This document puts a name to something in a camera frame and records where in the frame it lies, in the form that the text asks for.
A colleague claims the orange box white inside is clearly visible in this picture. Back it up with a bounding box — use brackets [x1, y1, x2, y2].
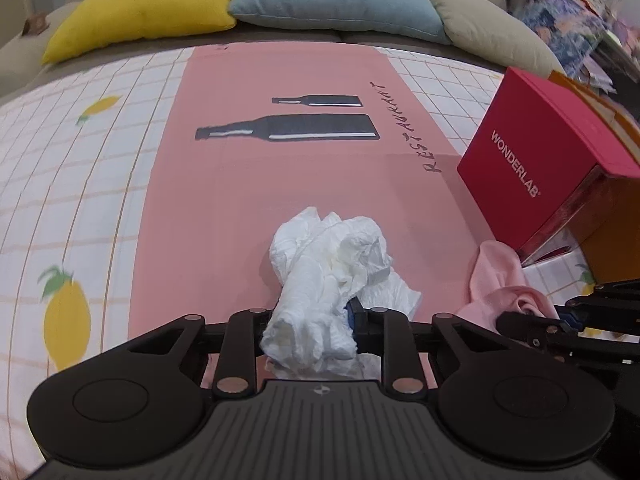
[547, 71, 640, 287]

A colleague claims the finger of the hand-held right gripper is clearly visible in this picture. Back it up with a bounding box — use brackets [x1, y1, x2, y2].
[564, 282, 640, 335]
[496, 309, 640, 367]

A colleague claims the pink placemat bottle print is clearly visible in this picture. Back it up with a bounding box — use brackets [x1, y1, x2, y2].
[127, 42, 496, 392]

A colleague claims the yellow cushion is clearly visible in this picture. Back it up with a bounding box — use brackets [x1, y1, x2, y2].
[41, 0, 245, 66]

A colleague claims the white paper towel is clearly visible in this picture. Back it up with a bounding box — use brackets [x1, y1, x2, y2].
[259, 206, 423, 377]

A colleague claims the beige cushion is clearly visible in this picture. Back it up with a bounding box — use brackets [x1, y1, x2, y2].
[399, 0, 567, 79]

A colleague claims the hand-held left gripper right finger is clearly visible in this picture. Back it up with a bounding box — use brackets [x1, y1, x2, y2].
[344, 298, 507, 395]

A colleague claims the pink cloth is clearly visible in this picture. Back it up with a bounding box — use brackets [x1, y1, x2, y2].
[456, 239, 562, 335]

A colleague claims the lemon print checked tablecloth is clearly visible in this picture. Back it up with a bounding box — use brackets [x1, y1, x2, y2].
[0, 45, 640, 463]

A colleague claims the red box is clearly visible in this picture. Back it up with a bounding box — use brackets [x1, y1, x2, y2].
[456, 66, 640, 267]

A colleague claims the small brown object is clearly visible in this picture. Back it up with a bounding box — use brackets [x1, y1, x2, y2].
[22, 12, 49, 37]

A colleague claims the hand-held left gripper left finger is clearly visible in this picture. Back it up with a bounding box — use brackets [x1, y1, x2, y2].
[122, 307, 275, 397]

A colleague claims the beige sofa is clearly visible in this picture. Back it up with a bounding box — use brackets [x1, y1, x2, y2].
[0, 0, 507, 97]

